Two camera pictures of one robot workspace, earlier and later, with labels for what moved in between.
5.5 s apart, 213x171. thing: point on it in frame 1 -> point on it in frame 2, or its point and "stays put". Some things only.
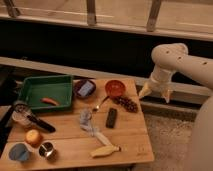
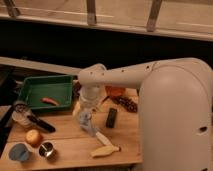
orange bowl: (115, 88) stays put
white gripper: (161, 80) -> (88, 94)
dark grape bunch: (125, 103) stays put
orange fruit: (33, 138) stays put
